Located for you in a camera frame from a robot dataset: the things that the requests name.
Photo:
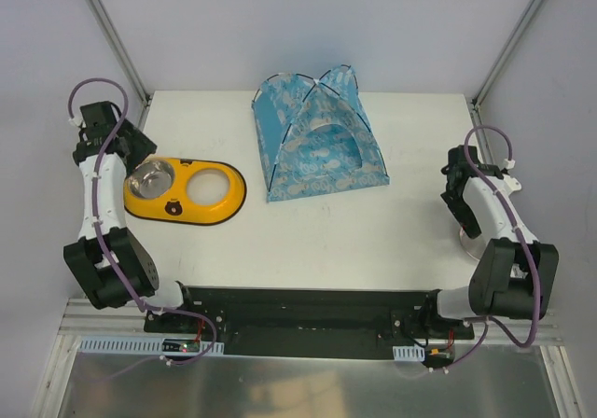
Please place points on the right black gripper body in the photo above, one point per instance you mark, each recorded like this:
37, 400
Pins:
460, 199

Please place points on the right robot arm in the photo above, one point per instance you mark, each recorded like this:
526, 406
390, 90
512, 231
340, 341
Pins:
515, 272

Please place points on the blue snowman pet tent fabric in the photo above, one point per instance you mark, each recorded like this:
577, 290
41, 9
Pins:
317, 147

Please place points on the right white cable duct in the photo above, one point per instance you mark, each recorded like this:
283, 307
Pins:
406, 353

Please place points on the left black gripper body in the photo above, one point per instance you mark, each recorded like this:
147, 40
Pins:
137, 141

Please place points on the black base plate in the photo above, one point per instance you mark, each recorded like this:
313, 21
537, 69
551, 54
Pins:
345, 324

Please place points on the black tent pole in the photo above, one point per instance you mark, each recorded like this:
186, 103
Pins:
326, 110
280, 110

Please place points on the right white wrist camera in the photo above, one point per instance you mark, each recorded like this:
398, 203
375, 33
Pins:
511, 183

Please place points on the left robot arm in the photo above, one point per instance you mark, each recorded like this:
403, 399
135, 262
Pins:
109, 263

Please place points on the left white cable duct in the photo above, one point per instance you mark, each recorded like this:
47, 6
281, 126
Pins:
149, 346

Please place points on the white cable duct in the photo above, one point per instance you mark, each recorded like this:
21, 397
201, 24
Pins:
406, 353
149, 346

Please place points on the steel pet bowl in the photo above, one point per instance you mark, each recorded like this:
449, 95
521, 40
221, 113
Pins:
474, 247
151, 179

